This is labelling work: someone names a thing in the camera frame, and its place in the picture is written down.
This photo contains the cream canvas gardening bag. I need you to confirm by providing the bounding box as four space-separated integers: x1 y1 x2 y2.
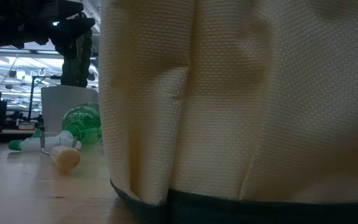
99 0 358 224

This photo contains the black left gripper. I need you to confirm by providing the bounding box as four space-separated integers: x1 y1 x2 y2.
42 0 96 60

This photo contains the green plastic spray bottle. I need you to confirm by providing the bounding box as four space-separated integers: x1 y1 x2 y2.
8 101 103 152

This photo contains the white plant pot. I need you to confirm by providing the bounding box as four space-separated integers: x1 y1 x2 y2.
40 85 99 137

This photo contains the wooden handled hand rake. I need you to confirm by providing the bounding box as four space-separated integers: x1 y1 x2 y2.
40 132 81 172

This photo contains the black metal stand frame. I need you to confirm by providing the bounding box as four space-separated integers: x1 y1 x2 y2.
28 75 62 121

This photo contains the wooden background desk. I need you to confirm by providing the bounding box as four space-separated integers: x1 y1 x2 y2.
0 128 45 144

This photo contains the green cactus plant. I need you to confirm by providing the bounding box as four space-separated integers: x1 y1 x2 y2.
54 12 93 88

